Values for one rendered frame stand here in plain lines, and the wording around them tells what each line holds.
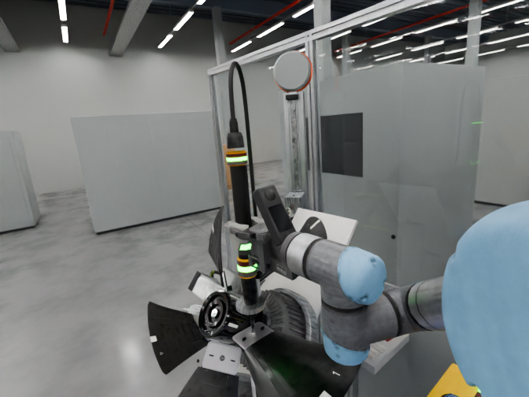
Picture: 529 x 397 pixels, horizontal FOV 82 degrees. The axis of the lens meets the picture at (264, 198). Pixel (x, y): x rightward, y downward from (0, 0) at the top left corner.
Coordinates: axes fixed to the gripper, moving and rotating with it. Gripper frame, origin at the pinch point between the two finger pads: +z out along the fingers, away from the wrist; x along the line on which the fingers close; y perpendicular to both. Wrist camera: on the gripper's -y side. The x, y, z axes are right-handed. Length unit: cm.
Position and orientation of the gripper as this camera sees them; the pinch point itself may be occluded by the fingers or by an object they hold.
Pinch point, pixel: (236, 220)
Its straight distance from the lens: 71.0
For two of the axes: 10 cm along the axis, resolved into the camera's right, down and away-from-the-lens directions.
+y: 0.7, 9.7, 2.3
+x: 7.7, -2.0, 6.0
